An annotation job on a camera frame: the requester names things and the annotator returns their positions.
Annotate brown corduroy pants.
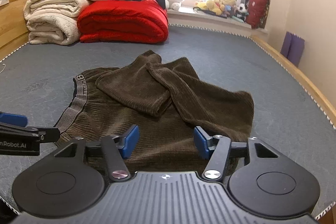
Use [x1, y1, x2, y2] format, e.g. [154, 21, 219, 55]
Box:
[56, 51, 254, 172]

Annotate cream folded blanket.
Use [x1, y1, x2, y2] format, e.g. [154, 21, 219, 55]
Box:
[23, 0, 90, 46]

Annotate purple yoga mat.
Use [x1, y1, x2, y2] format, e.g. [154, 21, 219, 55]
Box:
[280, 31, 305, 67]

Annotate red folded blanket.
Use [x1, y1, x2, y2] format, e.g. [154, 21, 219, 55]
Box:
[77, 0, 169, 44]

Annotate panda plush toy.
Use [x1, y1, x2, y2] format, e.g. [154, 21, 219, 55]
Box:
[235, 0, 248, 22]

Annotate yellow bear plush toy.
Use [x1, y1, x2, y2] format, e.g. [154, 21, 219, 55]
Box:
[193, 0, 236, 18]

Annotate dark red cushion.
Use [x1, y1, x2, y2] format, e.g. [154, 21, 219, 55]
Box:
[246, 0, 270, 29]

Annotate wooden bed frame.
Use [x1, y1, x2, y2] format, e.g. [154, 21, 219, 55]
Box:
[1, 0, 335, 128]

